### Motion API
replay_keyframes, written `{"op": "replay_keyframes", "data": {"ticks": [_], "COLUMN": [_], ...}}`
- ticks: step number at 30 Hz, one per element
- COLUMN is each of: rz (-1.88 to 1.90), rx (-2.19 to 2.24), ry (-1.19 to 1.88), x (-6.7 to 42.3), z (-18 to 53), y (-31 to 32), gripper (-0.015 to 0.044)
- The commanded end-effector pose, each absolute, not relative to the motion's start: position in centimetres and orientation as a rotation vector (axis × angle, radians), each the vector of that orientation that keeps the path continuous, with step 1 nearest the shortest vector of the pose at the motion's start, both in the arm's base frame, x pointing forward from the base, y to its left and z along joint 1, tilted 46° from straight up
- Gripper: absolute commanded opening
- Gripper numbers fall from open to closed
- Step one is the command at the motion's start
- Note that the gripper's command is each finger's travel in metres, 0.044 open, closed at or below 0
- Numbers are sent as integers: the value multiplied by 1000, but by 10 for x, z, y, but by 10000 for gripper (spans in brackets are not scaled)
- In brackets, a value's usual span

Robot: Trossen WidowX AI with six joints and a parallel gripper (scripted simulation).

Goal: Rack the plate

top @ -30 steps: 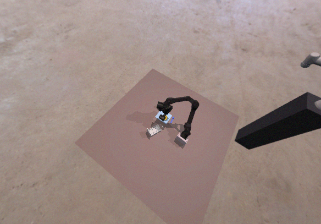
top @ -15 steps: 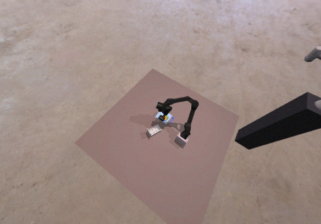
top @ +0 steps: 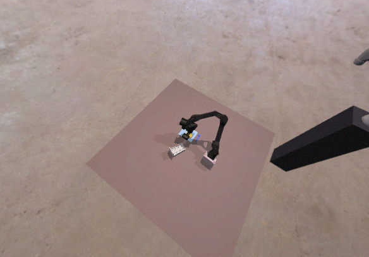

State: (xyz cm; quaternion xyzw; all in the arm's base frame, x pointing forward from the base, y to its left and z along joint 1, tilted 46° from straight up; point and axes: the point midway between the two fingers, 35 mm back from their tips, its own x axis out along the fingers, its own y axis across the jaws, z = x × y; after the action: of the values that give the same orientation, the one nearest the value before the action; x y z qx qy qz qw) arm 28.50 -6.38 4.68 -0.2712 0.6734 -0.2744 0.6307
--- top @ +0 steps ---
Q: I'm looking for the light blue flat mat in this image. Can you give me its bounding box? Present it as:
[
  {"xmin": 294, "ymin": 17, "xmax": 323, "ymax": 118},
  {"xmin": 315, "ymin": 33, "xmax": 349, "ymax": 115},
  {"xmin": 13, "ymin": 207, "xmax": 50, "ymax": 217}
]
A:
[{"xmin": 178, "ymin": 129, "xmax": 198, "ymax": 142}]

